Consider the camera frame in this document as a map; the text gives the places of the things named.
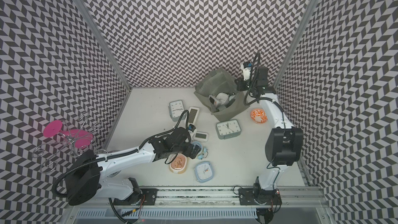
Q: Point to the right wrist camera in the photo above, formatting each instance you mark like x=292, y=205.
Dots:
x=246, y=68

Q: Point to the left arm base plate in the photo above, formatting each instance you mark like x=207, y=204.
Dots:
x=147, y=196

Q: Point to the blue square analog clock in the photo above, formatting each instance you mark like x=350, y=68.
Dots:
x=204, y=172

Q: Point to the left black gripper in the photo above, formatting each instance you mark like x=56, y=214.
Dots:
x=189, y=152

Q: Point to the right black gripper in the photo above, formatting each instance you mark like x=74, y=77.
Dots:
x=240, y=81

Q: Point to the orange oval cartoon clock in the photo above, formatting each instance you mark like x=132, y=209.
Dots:
x=179, y=164

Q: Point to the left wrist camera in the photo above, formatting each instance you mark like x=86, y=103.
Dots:
x=191, y=128

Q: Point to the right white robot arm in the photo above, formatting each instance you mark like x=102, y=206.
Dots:
x=285, y=141

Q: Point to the aluminium front rail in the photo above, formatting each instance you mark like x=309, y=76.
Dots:
x=290, y=196

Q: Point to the blue twin-bell alarm clock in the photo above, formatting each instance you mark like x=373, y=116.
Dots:
x=204, y=152

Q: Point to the green rectangular analog clock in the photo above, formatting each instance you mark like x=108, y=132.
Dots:
x=228, y=129

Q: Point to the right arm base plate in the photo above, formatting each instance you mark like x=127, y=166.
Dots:
x=259, y=197

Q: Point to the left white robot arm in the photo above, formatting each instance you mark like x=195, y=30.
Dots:
x=91, y=174

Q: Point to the small white digital clock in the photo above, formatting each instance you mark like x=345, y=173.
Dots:
x=201, y=136

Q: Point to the pink wire cup stand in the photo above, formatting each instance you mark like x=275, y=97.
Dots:
x=77, y=141

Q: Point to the orange patterned bowl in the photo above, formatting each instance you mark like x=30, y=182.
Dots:
x=258, y=116

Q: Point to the white twin-bell alarm clock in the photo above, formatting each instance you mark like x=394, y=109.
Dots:
x=222, y=98

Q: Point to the grey square analog clock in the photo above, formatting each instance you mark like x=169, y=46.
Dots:
x=176, y=108

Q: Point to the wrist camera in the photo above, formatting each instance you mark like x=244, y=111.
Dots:
x=246, y=68
x=191, y=128

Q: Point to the white digital clock tall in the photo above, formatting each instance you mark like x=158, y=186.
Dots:
x=193, y=115

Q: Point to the white slim digital clock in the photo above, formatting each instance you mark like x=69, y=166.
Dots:
x=213, y=100

